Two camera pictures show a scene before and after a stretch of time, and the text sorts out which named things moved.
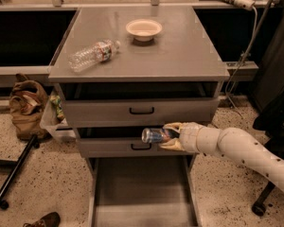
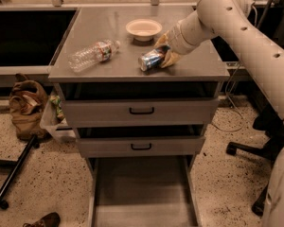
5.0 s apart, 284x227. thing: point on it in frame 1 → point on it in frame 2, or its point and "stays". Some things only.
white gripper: (191, 137) → (175, 41)
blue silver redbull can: (153, 134) → (153, 59)
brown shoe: (51, 219) stays
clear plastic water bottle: (92, 55) stays
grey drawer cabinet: (172, 79) stays
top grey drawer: (141, 104) stays
